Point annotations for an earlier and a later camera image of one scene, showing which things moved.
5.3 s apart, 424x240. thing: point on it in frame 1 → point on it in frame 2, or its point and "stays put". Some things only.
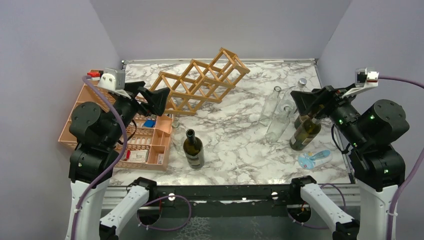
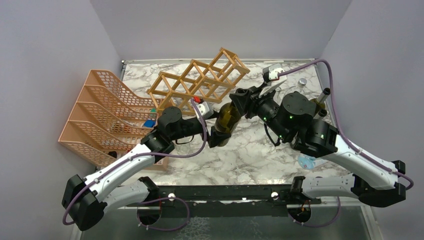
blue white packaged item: (311, 160) stays put
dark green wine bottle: (194, 149) → (227, 119)
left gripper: (157, 98) → (215, 137)
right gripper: (306, 101) → (241, 99)
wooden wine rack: (200, 82) stays put
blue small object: (149, 123) stays put
